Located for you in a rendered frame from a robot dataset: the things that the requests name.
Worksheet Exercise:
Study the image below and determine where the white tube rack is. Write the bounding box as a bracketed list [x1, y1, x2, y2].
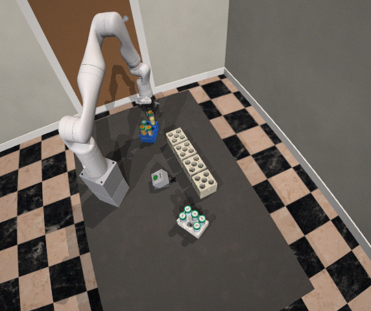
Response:
[177, 216, 209, 239]

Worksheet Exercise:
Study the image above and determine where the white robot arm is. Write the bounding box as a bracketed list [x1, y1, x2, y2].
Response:
[58, 12, 153, 178]

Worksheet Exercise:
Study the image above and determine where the cream square bucket adapter with holes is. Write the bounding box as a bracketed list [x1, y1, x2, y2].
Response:
[174, 140, 197, 168]
[166, 128, 187, 154]
[182, 154, 206, 183]

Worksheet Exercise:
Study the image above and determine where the cream tube adapter with holes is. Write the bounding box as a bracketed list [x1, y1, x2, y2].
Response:
[191, 169, 217, 199]

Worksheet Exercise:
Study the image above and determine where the blue tube rack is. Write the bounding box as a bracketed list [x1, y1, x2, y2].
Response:
[140, 121, 159, 143]

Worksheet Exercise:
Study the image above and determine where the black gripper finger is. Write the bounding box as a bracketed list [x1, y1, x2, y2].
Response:
[137, 104, 149, 116]
[149, 102, 160, 117]

